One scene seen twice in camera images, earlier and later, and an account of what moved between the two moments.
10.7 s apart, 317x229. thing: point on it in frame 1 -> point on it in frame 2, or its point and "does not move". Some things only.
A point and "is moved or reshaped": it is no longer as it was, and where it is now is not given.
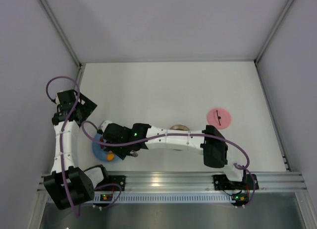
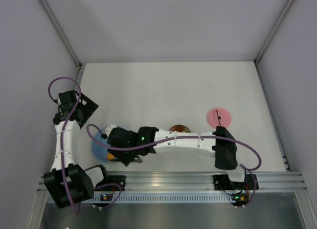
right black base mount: [221, 182] does not move
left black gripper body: [84, 106] does not move
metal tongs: [133, 153] is moved or reshaped
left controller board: [106, 197] does not move
